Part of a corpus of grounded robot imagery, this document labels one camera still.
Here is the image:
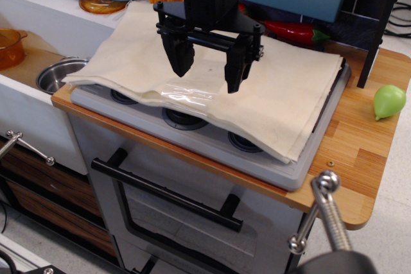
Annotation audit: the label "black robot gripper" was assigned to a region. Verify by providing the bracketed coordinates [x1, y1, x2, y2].
[153, 0, 265, 94]

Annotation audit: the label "cream cloth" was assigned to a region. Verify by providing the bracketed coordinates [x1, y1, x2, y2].
[65, 1, 343, 163]

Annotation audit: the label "grey toy stove top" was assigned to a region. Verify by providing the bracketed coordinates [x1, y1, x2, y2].
[71, 65, 351, 191]

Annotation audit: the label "red toy chili pepper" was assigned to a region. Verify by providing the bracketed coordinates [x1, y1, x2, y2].
[238, 3, 331, 46]

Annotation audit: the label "orange transparent plate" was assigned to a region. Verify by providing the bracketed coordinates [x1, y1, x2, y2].
[78, 0, 128, 15]

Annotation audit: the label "white toy sink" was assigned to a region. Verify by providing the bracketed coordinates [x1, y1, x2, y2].
[1, 0, 124, 175]

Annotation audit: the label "small steel pot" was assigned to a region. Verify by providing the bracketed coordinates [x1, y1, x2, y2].
[36, 56, 89, 95]

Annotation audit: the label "silver clamp right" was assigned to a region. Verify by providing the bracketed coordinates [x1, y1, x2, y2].
[288, 169, 378, 274]

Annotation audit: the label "silver clamp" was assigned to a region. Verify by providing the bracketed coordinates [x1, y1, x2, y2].
[1, 130, 56, 166]
[288, 169, 378, 274]

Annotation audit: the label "green toy pear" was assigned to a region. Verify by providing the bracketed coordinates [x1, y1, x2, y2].
[373, 85, 407, 121]

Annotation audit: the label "white toy oven door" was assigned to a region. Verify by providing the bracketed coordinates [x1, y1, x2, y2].
[89, 146, 303, 273]

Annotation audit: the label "orange transparent pot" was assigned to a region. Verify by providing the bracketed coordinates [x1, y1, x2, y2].
[1, 28, 28, 71]

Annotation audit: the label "wooden drawer cabinet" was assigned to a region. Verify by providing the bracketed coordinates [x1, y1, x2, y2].
[1, 145, 119, 266]

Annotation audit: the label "silver clamp left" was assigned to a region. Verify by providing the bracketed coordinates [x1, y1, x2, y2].
[1, 130, 56, 166]

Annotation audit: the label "black oven door handle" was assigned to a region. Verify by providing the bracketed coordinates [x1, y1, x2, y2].
[91, 148, 243, 232]

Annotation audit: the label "black cables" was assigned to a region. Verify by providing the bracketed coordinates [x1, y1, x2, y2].
[356, 0, 411, 38]

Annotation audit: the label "black metal stand post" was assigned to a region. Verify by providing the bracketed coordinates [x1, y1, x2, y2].
[357, 0, 397, 89]

